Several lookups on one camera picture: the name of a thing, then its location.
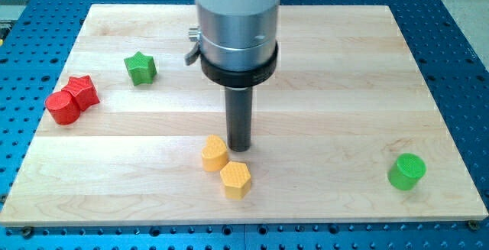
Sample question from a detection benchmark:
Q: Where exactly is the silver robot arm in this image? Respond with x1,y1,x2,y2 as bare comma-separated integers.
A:
185,0,280,89

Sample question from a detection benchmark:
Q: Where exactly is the green star block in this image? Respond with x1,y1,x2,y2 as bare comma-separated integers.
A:
124,51,157,86

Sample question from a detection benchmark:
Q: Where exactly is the red star block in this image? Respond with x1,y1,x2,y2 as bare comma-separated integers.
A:
62,75,100,112

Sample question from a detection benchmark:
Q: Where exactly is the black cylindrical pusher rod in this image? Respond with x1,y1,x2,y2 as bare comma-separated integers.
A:
225,87,253,152

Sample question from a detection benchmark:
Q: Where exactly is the yellow heart block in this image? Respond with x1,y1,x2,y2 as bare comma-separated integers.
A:
201,135,228,172

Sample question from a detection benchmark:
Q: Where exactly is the yellow hexagon block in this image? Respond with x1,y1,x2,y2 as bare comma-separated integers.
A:
220,161,251,200

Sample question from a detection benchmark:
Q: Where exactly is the wooden board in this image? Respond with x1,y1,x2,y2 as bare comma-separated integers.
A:
1,5,487,227

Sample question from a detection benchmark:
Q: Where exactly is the green cylinder block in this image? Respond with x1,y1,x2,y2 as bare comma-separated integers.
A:
387,153,426,190

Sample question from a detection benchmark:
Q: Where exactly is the red cylinder block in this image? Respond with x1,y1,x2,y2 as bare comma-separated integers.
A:
44,91,81,125

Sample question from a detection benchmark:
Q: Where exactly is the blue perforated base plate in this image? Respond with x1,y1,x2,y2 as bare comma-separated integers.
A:
1,0,488,249

